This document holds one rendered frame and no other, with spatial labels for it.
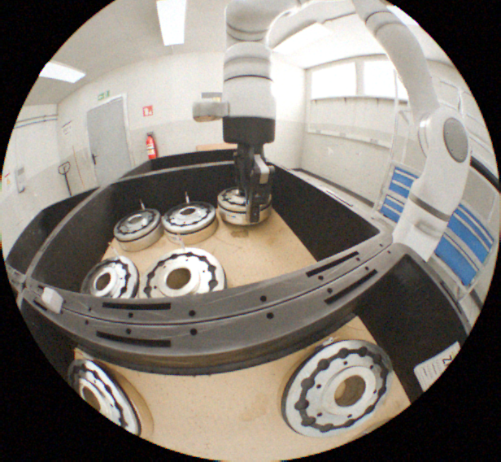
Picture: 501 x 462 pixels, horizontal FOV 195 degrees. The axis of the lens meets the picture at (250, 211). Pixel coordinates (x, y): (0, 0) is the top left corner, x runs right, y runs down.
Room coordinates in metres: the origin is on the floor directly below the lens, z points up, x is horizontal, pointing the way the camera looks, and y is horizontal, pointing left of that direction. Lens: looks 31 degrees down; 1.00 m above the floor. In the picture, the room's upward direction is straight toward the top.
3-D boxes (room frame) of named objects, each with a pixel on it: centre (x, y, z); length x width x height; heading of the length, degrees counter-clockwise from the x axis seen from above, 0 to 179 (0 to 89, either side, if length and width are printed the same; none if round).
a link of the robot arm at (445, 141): (0.11, -0.29, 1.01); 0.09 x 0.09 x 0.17; 52
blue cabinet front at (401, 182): (0.79, -1.65, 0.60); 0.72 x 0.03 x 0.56; 21
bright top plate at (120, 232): (0.19, 0.22, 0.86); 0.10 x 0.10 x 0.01
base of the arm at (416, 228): (0.10, -0.29, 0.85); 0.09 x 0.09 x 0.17; 13
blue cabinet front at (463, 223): (0.05, -1.94, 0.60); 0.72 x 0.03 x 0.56; 21
